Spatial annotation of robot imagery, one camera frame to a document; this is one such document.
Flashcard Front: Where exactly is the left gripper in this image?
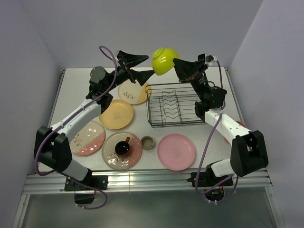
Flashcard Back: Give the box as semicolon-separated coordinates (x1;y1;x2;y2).
104;51;155;93

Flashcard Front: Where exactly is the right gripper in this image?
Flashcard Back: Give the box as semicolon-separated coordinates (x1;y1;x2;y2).
171;59;209;102

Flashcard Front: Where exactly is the lime green bowl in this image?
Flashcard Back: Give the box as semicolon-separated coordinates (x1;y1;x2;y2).
152;48;180;76

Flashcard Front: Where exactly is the speckled ceramic cup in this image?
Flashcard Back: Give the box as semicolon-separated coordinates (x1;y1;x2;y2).
141;136;155;151

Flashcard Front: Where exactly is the pink plastic cup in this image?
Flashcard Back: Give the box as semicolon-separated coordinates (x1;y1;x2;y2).
224;121;247;144

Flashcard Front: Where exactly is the red black mug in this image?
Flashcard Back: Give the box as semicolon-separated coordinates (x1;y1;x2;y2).
114;137;131;158

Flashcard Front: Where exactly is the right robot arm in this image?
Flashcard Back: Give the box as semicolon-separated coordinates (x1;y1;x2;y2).
173;55;269;185

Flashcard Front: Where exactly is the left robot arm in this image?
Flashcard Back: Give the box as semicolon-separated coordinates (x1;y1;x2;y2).
34;50;154;190

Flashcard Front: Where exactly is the beige yellow branch plate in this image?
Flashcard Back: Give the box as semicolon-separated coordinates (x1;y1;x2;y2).
118;81;151;105

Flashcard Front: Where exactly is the orange bear plate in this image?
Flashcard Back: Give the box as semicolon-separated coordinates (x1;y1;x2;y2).
99;99;133;130

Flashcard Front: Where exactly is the large pink white plate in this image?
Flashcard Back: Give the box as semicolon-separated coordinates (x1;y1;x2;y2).
70;121;105;157

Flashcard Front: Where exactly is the pink bear plate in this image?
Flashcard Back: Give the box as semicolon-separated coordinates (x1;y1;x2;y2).
157;133;196;171

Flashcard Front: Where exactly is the beige pink branch plate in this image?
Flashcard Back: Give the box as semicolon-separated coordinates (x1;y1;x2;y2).
102;132;142;170

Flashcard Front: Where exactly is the black wire dish rack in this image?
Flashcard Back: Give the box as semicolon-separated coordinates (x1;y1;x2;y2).
145;83;205;128

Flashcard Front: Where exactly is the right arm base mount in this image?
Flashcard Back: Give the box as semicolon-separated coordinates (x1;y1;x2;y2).
187;171;233;203

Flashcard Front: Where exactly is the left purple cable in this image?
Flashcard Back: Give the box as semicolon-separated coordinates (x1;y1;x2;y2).
33;45;119;210

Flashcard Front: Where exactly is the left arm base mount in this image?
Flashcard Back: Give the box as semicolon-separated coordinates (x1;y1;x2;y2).
64;175;108;210

